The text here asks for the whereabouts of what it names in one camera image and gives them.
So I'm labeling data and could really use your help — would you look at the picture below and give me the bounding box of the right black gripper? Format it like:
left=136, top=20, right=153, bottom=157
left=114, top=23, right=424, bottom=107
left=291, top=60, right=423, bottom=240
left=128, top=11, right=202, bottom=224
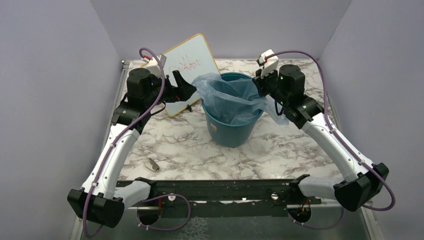
left=253, top=65, right=289, bottom=107

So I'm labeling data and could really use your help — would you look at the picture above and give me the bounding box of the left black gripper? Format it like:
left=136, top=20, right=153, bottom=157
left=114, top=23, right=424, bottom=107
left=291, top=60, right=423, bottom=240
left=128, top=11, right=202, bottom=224
left=144, top=70, right=197, bottom=108

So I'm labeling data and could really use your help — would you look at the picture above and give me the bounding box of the blue plastic trash bag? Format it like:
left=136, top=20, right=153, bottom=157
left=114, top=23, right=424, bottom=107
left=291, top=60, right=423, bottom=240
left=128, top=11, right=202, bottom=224
left=191, top=73, right=289, bottom=125

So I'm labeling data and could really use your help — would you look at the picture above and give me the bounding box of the teal plastic trash bin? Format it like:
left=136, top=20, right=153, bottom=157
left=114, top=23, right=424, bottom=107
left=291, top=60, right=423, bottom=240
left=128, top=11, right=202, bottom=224
left=201, top=72, right=264, bottom=148

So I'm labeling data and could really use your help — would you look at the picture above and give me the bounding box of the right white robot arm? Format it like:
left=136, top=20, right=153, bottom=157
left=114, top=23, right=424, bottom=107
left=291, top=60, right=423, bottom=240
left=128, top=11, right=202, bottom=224
left=252, top=64, right=389, bottom=212

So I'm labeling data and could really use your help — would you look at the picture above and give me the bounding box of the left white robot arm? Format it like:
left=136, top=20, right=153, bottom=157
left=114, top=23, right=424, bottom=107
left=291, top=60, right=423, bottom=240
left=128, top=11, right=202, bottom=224
left=67, top=68, right=197, bottom=228

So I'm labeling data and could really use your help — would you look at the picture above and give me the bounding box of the yellow framed whiteboard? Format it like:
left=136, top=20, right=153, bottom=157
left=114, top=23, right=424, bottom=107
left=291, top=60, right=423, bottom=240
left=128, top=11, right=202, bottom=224
left=163, top=33, right=220, bottom=117

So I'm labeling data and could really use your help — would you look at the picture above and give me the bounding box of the small grey eraser block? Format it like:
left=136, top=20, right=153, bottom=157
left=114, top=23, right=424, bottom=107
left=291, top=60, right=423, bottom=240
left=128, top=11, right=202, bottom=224
left=144, top=158, right=160, bottom=172

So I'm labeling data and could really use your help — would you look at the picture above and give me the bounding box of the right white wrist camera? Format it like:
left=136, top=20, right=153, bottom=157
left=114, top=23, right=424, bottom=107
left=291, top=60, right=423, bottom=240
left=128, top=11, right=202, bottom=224
left=257, top=49, right=279, bottom=79

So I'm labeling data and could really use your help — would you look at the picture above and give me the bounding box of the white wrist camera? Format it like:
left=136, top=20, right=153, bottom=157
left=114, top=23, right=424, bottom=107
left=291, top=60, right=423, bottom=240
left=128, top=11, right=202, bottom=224
left=257, top=49, right=279, bottom=79
left=142, top=54, right=167, bottom=79

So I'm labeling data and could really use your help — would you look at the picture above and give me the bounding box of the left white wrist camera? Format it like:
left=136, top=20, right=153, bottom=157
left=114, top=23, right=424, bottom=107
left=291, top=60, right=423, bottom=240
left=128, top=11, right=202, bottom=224
left=142, top=54, right=167, bottom=79

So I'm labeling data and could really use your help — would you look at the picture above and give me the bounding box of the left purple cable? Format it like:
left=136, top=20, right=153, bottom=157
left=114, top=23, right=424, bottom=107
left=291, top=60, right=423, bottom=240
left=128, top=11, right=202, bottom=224
left=82, top=47, right=167, bottom=239

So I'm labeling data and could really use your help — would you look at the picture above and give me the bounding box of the purple cable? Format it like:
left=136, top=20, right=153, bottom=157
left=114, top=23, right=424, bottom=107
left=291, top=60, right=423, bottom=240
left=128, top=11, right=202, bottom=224
left=264, top=50, right=396, bottom=212
left=82, top=47, right=167, bottom=239

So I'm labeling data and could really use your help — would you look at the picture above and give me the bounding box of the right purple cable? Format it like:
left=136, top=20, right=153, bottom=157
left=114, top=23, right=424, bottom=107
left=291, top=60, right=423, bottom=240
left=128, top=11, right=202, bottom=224
left=264, top=50, right=396, bottom=212

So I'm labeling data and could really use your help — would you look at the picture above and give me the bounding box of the aluminium table frame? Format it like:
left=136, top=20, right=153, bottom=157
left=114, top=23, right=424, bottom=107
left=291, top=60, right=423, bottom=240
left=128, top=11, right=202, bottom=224
left=69, top=60, right=131, bottom=240

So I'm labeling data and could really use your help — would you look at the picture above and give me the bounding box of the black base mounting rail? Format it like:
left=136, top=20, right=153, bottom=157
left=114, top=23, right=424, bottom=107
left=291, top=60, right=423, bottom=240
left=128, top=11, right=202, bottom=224
left=130, top=179, right=340, bottom=218

